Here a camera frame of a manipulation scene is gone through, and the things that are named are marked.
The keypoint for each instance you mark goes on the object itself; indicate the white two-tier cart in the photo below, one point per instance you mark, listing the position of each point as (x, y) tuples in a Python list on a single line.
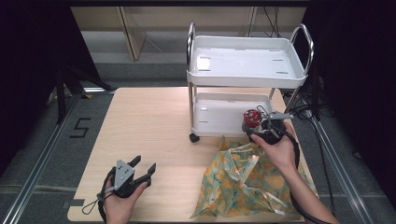
[(246, 62)]

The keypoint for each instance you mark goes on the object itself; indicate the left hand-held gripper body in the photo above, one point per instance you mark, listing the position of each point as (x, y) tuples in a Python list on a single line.
[(123, 179)]

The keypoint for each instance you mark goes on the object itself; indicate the red lidded jar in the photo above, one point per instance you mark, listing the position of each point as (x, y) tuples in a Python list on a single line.
[(251, 119)]

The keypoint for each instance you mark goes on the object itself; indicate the person's left hand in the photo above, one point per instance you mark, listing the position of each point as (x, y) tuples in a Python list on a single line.
[(120, 208)]

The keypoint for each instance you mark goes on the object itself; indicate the yellow green patterned bag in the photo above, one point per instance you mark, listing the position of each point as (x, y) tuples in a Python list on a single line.
[(236, 186)]

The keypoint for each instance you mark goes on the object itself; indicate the black tape strip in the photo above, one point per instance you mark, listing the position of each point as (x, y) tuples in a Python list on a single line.
[(76, 202)]

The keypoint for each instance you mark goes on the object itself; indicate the aluminium floor rail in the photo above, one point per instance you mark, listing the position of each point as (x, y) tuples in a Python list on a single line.
[(339, 174), (34, 174)]

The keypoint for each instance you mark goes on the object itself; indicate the black metal stand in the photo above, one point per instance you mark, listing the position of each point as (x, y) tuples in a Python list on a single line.
[(60, 99)]

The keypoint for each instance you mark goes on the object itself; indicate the person's right hand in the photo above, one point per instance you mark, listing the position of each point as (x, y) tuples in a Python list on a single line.
[(281, 152)]

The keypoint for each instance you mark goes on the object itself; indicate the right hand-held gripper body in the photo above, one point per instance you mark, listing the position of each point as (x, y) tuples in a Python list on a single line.
[(274, 127)]

